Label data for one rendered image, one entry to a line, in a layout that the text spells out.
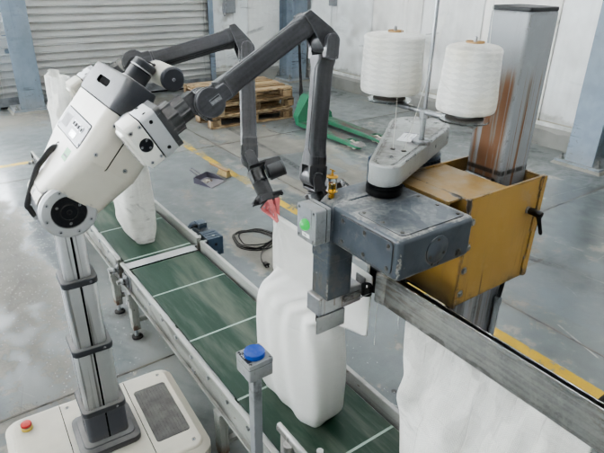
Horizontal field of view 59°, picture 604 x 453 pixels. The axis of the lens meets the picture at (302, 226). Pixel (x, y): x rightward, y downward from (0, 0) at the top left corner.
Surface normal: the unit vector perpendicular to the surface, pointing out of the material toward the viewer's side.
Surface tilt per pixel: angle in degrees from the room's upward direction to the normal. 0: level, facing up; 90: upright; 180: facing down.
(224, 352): 0
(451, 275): 90
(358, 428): 0
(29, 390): 0
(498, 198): 90
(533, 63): 90
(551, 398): 90
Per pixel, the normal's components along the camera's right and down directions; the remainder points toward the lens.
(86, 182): 0.15, 0.77
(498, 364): -0.81, 0.24
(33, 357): 0.02, -0.90
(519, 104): 0.58, 0.37
